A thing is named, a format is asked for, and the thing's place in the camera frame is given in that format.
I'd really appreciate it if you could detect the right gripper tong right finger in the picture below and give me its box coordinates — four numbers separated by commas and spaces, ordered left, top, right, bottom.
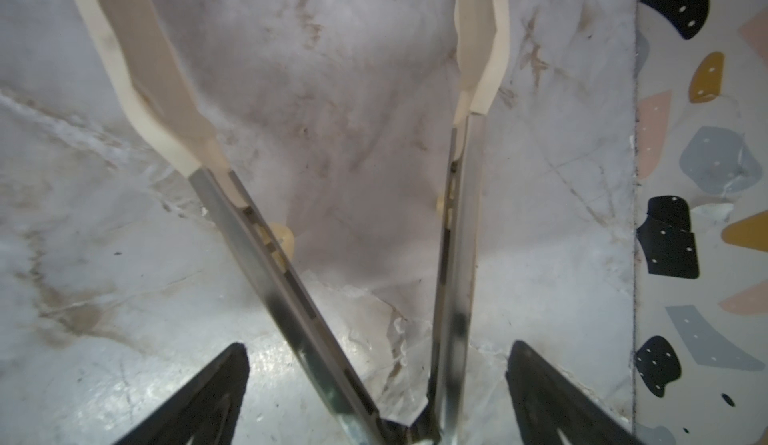
427, 0, 510, 444

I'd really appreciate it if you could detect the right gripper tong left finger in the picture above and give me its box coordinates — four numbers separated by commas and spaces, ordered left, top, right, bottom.
75, 0, 390, 444

